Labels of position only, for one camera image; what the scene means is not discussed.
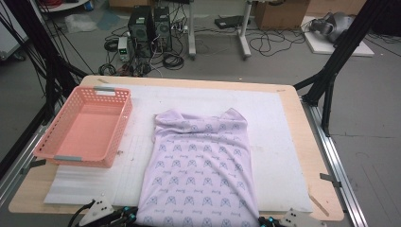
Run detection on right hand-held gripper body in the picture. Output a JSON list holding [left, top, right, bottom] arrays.
[[272, 207, 327, 227]]

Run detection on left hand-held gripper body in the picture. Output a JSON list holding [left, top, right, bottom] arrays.
[[78, 197, 129, 227]]

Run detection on lilac patterned cloth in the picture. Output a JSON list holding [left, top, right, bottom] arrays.
[[135, 107, 261, 227]]

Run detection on pink plastic basket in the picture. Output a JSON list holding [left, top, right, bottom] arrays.
[[32, 85, 133, 168]]

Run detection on white foam mat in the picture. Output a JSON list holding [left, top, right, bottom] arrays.
[[44, 83, 314, 214]]

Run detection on grey bench power supply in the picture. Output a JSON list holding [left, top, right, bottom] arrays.
[[117, 36, 131, 63]]

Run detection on white floor board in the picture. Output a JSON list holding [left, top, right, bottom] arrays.
[[301, 15, 375, 58]]

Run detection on large black computer tower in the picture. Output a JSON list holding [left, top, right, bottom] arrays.
[[127, 5, 155, 60]]

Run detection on small black computer tower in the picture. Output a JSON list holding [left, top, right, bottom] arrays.
[[152, 6, 173, 53]]

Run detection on white desk leg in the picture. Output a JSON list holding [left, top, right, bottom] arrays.
[[237, 0, 253, 61], [187, 0, 197, 61]]

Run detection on clear plastic bag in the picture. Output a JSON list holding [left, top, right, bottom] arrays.
[[64, 12, 98, 34]]

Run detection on grey robot head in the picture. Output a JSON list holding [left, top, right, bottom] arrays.
[[308, 11, 356, 44]]

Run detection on white cabinet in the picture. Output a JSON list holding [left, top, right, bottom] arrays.
[[0, 0, 29, 61]]

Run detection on flat black device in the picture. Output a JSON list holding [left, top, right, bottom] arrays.
[[214, 14, 252, 30]]

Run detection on large cardboard box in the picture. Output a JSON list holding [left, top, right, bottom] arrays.
[[253, 0, 311, 31]]

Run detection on white round table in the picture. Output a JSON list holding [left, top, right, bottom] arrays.
[[37, 0, 91, 13]]

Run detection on grey metal bracket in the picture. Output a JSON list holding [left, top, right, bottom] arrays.
[[20, 158, 47, 175], [320, 172, 343, 188]]

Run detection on aluminium rail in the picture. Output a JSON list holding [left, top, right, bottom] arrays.
[[301, 97, 369, 227], [0, 124, 48, 207]]

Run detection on coiled black cable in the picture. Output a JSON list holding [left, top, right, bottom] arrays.
[[162, 51, 185, 71]]

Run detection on loose black floor cables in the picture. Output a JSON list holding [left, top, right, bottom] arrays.
[[249, 27, 306, 58]]

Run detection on black metal frame stand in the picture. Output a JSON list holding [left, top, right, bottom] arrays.
[[0, 0, 89, 181], [292, 0, 401, 137]]

